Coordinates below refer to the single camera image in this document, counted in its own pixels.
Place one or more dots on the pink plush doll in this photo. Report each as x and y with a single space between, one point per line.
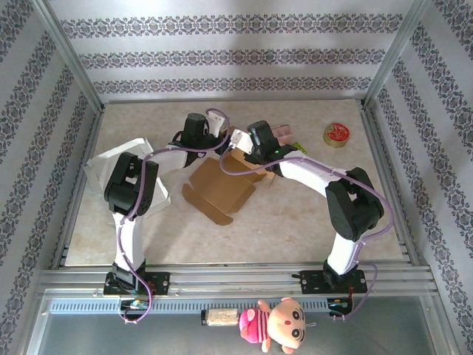
258 325

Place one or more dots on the red gold round tin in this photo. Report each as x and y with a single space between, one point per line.
336 135

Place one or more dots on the aluminium frame post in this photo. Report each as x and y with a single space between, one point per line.
66 51
397 51

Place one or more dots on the beige black small device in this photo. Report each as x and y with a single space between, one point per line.
221 317

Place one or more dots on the grey metal tray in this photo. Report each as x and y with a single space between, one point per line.
166 340

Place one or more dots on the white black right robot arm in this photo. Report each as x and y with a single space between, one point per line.
354 218

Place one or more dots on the brown cardboard box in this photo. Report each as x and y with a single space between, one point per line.
221 188

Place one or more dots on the aluminium mounting rail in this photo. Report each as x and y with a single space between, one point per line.
236 277

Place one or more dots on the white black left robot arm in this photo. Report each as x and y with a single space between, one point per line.
136 240

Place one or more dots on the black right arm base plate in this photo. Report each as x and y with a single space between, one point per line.
310 283

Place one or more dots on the green toy brick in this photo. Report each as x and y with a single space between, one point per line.
300 148

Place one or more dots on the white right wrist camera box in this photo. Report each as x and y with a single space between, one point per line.
240 140

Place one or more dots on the pink toy figure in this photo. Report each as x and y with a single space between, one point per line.
284 134

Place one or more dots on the aluminium table side rail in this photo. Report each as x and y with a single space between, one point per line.
380 148
91 144

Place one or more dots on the white blue paper box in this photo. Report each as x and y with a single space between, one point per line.
99 166

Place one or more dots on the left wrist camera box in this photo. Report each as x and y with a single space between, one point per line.
215 120

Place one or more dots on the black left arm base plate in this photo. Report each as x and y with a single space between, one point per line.
160 283

